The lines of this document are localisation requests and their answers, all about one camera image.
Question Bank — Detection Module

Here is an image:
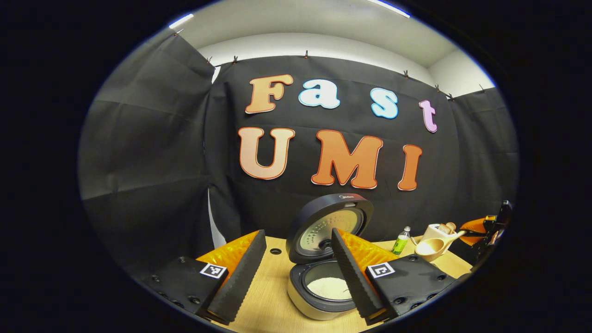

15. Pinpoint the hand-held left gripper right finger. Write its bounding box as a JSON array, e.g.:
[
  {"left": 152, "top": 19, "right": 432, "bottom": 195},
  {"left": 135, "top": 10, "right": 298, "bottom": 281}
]
[{"left": 330, "top": 227, "right": 463, "bottom": 327}]

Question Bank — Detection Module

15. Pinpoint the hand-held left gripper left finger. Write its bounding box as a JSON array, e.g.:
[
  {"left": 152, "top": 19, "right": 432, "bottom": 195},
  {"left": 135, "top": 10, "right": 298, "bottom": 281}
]
[{"left": 133, "top": 229, "right": 267, "bottom": 326}]

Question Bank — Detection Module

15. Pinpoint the white rice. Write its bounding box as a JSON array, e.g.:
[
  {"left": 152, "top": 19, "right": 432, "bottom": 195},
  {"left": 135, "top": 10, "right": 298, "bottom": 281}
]
[{"left": 307, "top": 277, "right": 352, "bottom": 300}]

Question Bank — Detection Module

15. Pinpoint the wooden spoon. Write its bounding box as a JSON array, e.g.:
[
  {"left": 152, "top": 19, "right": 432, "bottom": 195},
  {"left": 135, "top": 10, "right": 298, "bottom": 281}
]
[{"left": 414, "top": 230, "right": 468, "bottom": 263}]

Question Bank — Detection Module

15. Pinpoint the black rice cooker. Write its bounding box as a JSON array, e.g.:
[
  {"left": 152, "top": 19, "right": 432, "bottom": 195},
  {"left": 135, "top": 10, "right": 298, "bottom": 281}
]
[{"left": 285, "top": 193, "right": 374, "bottom": 321}]

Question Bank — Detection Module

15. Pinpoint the white toaster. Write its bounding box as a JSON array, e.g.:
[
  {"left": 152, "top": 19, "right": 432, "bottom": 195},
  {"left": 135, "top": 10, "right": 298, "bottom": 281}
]
[{"left": 419, "top": 222, "right": 458, "bottom": 253}]

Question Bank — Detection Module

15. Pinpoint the green drink bottle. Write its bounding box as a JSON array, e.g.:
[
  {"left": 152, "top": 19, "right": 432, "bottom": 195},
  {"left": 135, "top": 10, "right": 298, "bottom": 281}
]
[{"left": 391, "top": 226, "right": 411, "bottom": 256}]

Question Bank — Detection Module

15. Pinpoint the black backdrop cloth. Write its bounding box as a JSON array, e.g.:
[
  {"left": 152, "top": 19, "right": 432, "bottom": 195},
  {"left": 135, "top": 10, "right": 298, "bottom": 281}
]
[{"left": 78, "top": 32, "right": 519, "bottom": 278}]

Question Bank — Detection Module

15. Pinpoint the ceiling light strip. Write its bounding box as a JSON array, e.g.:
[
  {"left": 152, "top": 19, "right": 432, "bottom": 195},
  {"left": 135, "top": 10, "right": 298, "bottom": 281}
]
[{"left": 168, "top": 13, "right": 195, "bottom": 29}]

